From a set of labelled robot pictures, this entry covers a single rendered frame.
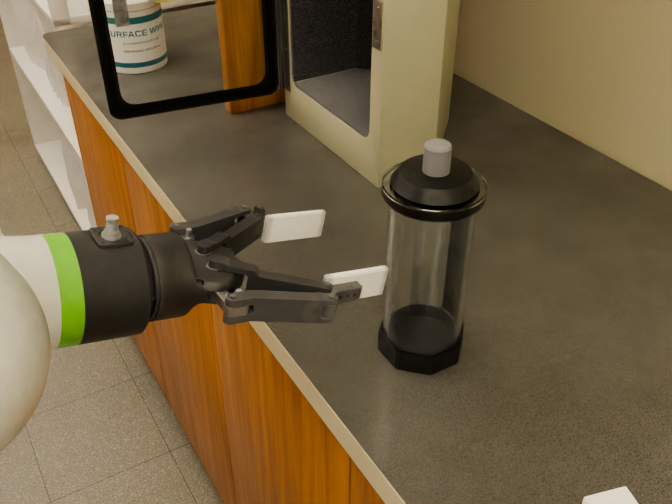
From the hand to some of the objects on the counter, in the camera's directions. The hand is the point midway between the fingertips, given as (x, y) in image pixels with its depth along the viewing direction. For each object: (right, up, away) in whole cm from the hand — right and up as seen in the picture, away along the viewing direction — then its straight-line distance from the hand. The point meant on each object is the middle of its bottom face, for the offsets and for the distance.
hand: (335, 252), depth 75 cm
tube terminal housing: (+9, +22, +61) cm, 66 cm away
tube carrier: (+10, -10, +14) cm, 20 cm away
